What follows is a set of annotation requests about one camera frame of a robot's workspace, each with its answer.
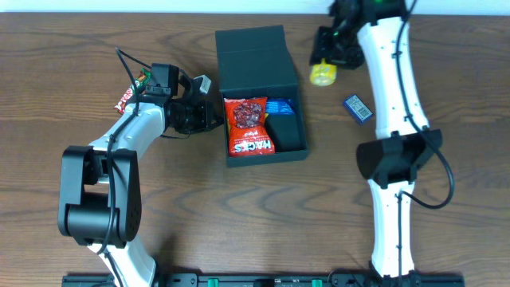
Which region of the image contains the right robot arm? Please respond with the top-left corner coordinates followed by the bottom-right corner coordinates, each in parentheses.
top-left (310, 0), bottom-right (442, 286)

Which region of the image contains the blue Oreo cookie pack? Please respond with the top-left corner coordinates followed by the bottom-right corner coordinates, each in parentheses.
top-left (265, 98), bottom-right (295, 116)

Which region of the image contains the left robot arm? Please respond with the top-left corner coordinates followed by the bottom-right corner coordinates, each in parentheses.
top-left (57, 63), bottom-right (222, 286)

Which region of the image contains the red Hacks candy bag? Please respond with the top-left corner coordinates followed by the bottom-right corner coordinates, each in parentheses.
top-left (224, 97), bottom-right (276, 157)

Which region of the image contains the red KitKat bar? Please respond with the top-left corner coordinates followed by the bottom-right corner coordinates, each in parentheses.
top-left (114, 68), bottom-right (151, 115)

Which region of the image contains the dark green box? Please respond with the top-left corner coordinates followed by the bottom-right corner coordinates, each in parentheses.
top-left (215, 26), bottom-right (309, 167)

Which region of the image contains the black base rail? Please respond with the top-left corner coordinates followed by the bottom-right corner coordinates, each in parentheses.
top-left (61, 272), bottom-right (466, 287)

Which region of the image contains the yellow cylindrical candy container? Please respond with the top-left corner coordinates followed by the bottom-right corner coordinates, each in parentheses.
top-left (309, 59), bottom-right (337, 86)

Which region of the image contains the small blue box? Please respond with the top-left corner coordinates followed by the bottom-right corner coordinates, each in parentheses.
top-left (343, 94), bottom-right (374, 124)

